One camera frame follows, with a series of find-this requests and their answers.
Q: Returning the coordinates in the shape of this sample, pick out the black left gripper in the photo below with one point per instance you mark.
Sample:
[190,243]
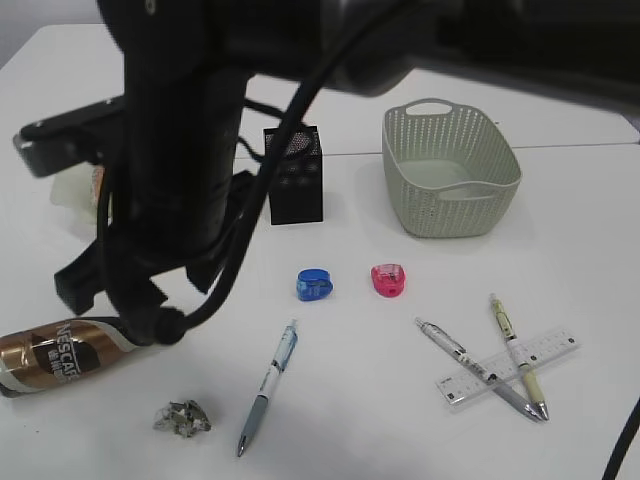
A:
[127,273]

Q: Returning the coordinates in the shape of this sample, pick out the brown Nescafe coffee bottle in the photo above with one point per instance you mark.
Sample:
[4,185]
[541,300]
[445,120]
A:
[58,353]

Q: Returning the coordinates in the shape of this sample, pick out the paper ball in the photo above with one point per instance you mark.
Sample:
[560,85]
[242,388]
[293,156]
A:
[185,419]

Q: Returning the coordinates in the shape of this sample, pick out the pink pencil sharpener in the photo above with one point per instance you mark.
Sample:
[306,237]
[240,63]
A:
[388,279]

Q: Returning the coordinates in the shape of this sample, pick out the sugared toy bread bun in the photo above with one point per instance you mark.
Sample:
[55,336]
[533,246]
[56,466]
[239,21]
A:
[96,184]

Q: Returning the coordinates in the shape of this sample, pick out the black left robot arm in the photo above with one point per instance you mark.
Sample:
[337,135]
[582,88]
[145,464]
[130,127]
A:
[168,152]

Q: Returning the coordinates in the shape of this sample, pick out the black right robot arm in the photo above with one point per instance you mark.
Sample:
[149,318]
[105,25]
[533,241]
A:
[584,52]

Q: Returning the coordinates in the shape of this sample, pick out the pale green wavy glass plate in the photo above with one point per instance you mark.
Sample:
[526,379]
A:
[71,189]

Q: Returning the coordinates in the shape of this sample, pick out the blue grey ballpoint pen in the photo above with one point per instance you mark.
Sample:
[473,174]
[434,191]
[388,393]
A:
[277,367]

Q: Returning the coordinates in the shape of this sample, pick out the blue pencil sharpener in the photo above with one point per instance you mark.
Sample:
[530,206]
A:
[313,284]

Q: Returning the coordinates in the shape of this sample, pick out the black mesh pen holder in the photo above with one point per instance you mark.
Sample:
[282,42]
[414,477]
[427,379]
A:
[296,194]

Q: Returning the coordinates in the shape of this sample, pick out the pale green plastic basket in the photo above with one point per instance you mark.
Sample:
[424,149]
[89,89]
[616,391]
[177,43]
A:
[449,171]

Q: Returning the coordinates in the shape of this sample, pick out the cream yellow ballpoint pen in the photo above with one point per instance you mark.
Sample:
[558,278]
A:
[525,369]

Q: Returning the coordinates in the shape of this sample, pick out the silver grey ballpoint pen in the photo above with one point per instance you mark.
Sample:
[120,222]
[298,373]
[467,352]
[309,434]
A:
[491,380]

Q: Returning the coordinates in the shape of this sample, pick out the transparent plastic ruler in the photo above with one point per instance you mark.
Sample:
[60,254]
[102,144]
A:
[462,385]

